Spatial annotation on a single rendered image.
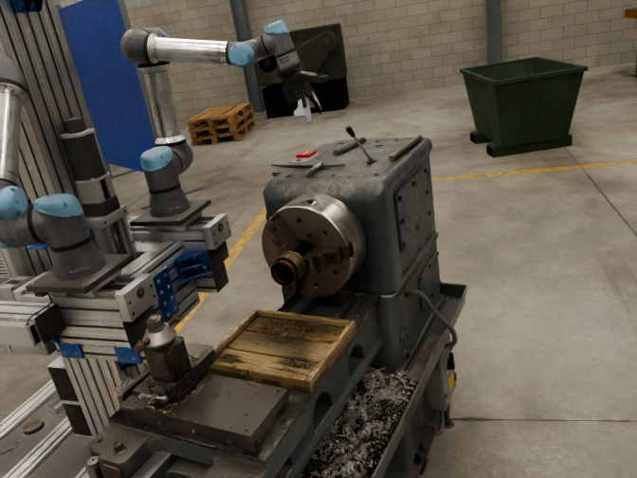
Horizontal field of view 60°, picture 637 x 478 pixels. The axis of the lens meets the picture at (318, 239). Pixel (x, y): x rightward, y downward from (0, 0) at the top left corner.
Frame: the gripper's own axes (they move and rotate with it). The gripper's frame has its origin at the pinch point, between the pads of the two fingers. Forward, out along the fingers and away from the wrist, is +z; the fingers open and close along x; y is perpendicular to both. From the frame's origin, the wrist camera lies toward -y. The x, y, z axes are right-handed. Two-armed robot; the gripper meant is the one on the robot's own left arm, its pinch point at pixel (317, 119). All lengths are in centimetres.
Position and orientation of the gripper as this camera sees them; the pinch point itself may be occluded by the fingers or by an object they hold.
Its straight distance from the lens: 205.1
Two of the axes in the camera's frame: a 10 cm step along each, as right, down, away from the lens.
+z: 3.7, 8.7, 3.1
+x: -2.6, 4.2, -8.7
